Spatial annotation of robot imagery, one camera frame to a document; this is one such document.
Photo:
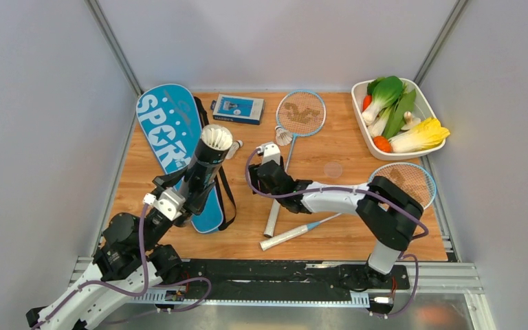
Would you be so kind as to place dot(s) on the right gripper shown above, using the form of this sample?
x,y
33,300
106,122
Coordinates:
x,y
255,179

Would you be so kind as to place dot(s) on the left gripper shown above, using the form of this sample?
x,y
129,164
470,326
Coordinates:
x,y
199,204

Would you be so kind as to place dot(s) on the black shuttlecock tube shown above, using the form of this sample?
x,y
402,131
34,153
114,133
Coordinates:
x,y
211,149

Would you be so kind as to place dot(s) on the white shuttlecock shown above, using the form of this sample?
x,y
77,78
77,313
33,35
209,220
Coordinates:
x,y
236,145
282,136

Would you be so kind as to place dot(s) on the clear tube lid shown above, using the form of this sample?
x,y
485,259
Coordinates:
x,y
333,169

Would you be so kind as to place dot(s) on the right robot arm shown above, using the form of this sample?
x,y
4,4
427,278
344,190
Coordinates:
x,y
390,203

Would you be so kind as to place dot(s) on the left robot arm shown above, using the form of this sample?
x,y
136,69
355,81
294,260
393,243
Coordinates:
x,y
130,259

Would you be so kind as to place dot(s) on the blue racket upper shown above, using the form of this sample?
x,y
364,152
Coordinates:
x,y
303,113

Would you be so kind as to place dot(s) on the blue racket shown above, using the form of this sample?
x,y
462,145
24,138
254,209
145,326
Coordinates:
x,y
303,113
411,178

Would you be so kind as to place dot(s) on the blue racket bag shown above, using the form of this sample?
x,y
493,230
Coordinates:
x,y
172,120

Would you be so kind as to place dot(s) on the blue product box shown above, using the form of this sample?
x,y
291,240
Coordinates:
x,y
238,109

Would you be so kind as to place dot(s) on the orange carrot front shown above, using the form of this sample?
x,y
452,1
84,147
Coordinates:
x,y
382,144

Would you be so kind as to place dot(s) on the orange carrot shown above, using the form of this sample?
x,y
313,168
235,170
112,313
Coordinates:
x,y
382,144
366,102

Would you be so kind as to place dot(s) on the orange carrot back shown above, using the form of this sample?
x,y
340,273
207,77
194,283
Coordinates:
x,y
366,102

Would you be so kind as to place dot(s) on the green bok choy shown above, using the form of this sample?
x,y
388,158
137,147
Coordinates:
x,y
385,91

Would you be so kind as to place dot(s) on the blue racket lower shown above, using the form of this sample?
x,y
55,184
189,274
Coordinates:
x,y
411,178

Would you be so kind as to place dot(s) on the white mushroom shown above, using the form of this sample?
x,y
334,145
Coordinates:
x,y
410,121

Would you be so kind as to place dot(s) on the yellow cabbage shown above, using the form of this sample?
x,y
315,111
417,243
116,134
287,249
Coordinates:
x,y
426,135

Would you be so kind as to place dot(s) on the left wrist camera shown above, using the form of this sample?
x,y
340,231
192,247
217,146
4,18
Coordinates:
x,y
169,203

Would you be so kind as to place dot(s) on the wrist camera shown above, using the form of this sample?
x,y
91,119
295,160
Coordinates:
x,y
269,152
169,203

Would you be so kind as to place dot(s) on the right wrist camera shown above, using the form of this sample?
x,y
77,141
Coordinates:
x,y
269,152

